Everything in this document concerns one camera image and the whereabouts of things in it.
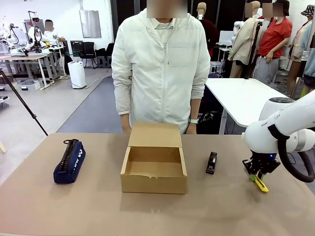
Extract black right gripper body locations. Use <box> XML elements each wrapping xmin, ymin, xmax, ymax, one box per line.
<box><xmin>242</xmin><ymin>151</ymin><xmax>281</xmax><ymax>176</ymax></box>

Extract yellow utility knife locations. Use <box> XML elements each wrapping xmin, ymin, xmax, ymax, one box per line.
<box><xmin>254</xmin><ymin>176</ymin><xmax>269</xmax><ymax>193</ymax></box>

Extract black stapler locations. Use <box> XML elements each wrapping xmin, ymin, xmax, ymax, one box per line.
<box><xmin>205</xmin><ymin>151</ymin><xmax>218</xmax><ymax>176</ymax></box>

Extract brown cardboard box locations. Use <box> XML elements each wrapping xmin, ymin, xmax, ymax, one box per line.
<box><xmin>120</xmin><ymin>121</ymin><xmax>188</xmax><ymax>195</ymax></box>

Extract navy blue pencil case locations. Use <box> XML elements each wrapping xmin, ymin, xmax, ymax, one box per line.
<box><xmin>53</xmin><ymin>139</ymin><xmax>87</xmax><ymax>184</ymax></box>

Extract person's left forearm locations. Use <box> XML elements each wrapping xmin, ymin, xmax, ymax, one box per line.
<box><xmin>190</xmin><ymin>98</ymin><xmax>201</xmax><ymax>120</ymax></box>

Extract person's right hand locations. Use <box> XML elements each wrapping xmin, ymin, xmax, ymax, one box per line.
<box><xmin>121</xmin><ymin>120</ymin><xmax>132</xmax><ymax>135</ymax></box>

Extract black bag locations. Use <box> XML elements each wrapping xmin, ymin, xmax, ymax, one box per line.
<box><xmin>198</xmin><ymin>112</ymin><xmax>223</xmax><ymax>135</ymax></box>

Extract mannequin in beige coat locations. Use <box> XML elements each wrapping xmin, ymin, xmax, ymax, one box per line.
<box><xmin>227</xmin><ymin>1</ymin><xmax>263</xmax><ymax>79</ymax></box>

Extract mannequin with bucket hat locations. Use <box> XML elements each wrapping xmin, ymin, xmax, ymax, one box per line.
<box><xmin>287</xmin><ymin>4</ymin><xmax>315</xmax><ymax>96</ymax></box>

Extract mannequin in red shirt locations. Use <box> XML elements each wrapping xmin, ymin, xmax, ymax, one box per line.
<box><xmin>255</xmin><ymin>0</ymin><xmax>293</xmax><ymax>86</ymax></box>

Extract person in white jacket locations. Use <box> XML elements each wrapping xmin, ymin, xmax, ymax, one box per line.
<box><xmin>111</xmin><ymin>7</ymin><xmax>212</xmax><ymax>135</ymax></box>

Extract mannequin in dark red top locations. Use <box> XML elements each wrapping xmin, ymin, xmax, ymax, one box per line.
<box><xmin>196</xmin><ymin>2</ymin><xmax>220</xmax><ymax>57</ymax></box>

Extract white air purifier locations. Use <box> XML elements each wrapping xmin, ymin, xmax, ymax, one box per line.
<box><xmin>67</xmin><ymin>61</ymin><xmax>87</xmax><ymax>89</ymax></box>

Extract black office chair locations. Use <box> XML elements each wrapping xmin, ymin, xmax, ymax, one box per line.
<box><xmin>80</xmin><ymin>41</ymin><xmax>98</xmax><ymax>69</ymax></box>

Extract clear plastic bin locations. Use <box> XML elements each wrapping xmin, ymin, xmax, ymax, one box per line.
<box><xmin>16</xmin><ymin>80</ymin><xmax>41</xmax><ymax>91</ymax></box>

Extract black tripod leg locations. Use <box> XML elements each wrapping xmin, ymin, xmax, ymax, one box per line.
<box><xmin>0</xmin><ymin>68</ymin><xmax>49</xmax><ymax>137</ymax></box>

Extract seated person in white shirt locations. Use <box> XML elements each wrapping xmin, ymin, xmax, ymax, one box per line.
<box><xmin>40</xmin><ymin>19</ymin><xmax>66</xmax><ymax>46</ymax></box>

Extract wooden top desk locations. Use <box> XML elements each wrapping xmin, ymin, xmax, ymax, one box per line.
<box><xmin>0</xmin><ymin>53</ymin><xmax>50</xmax><ymax>90</ymax></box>

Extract black camera tripod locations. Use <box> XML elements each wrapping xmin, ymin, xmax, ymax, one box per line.
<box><xmin>245</xmin><ymin>21</ymin><xmax>263</xmax><ymax>80</ymax></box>

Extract grey wall panel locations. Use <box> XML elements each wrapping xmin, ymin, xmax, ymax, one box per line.
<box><xmin>79</xmin><ymin>10</ymin><xmax>102</xmax><ymax>39</ymax></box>

